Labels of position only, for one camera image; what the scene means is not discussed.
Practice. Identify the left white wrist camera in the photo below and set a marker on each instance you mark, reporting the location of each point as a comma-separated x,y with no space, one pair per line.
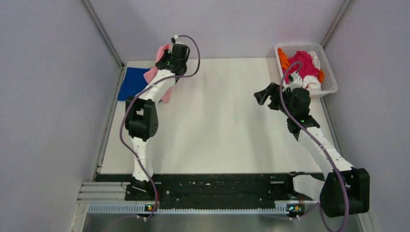
176,40

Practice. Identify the white slotted cable duct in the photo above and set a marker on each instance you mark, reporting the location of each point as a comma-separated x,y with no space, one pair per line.
145,209

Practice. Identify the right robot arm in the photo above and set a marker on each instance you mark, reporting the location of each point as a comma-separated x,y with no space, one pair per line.
345,188

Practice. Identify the folded blue t shirt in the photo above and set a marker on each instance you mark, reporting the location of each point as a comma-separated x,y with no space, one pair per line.
133,83

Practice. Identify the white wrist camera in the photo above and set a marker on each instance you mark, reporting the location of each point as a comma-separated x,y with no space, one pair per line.
176,40
295,81

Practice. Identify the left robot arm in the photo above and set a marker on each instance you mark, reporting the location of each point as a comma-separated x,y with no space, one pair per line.
142,120

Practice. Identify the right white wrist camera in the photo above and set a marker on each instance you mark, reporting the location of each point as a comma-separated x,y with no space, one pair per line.
295,81

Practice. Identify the orange cloth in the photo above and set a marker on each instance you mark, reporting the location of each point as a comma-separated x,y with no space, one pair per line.
284,63

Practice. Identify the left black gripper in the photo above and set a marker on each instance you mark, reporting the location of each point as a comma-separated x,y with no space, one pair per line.
166,54

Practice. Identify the light pink t shirt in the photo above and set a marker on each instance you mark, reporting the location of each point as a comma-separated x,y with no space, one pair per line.
150,75

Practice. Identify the white plastic basket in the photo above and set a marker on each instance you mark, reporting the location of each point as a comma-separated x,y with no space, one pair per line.
329,85

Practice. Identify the magenta t shirt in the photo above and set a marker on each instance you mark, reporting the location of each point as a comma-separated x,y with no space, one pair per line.
310,73

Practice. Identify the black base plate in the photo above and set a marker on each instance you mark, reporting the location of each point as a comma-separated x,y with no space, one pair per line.
209,191

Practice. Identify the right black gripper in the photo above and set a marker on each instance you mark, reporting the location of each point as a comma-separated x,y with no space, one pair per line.
262,96

